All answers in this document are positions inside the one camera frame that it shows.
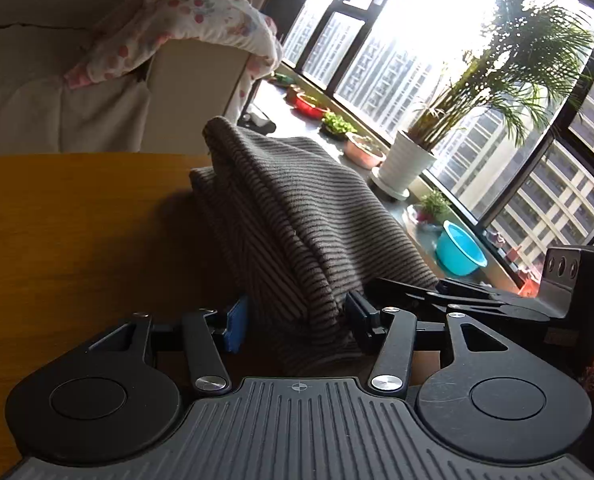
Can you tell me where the blue plastic basin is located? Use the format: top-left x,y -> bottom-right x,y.
434,220 -> 488,277

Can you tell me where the white pot saucer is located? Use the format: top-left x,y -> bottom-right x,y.
369,167 -> 412,202

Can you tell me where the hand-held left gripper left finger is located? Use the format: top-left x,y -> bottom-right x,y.
86,295 -> 251,396

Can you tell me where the white ribbed plant pot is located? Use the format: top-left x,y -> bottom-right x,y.
377,130 -> 438,193

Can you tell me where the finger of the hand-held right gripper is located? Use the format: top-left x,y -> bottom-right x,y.
367,278 -> 478,307
437,280 -> 550,324

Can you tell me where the grey striped sweater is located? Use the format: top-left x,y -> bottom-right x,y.
189,116 -> 440,376

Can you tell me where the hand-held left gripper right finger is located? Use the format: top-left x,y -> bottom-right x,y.
345,290 -> 524,396

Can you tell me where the small green potted plant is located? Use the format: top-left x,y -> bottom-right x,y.
408,189 -> 452,233

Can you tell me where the red flower pot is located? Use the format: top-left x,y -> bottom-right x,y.
293,92 -> 332,119

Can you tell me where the cream curved sofa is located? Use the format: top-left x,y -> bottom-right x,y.
0,0 -> 258,156

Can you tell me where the black window frame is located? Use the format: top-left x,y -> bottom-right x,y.
277,0 -> 594,311

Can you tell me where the green plant in black tray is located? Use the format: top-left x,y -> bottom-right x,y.
321,111 -> 359,140

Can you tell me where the white sofa throw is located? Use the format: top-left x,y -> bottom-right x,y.
0,72 -> 150,153

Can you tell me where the pink flower pot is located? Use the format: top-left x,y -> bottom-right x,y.
344,132 -> 387,169

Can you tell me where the palm plant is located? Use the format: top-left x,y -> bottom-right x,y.
407,0 -> 594,153

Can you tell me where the floral printed blanket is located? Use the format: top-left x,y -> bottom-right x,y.
63,0 -> 284,123

